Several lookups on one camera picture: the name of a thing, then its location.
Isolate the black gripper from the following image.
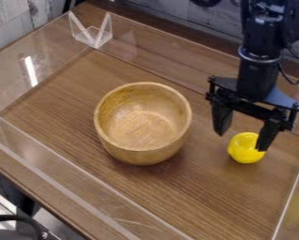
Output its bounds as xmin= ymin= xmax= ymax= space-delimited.
xmin=206 ymin=76 xmax=299 ymax=152

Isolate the yellow lemon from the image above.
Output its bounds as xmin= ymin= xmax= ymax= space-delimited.
xmin=229 ymin=132 xmax=266 ymax=164

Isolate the brown wooden bowl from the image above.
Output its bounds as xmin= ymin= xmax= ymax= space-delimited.
xmin=94 ymin=82 xmax=193 ymax=165

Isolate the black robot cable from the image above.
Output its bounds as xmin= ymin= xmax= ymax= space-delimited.
xmin=277 ymin=46 xmax=299 ymax=86

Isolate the black cable under table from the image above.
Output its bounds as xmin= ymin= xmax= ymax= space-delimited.
xmin=0 ymin=214 xmax=47 ymax=240

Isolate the clear acrylic tray wall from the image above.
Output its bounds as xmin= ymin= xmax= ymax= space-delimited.
xmin=0 ymin=8 xmax=299 ymax=240

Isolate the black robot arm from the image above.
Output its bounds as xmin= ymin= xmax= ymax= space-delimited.
xmin=207 ymin=0 xmax=299 ymax=152

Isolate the black metal table mount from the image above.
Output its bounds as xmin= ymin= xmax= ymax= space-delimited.
xmin=15 ymin=205 xmax=80 ymax=240

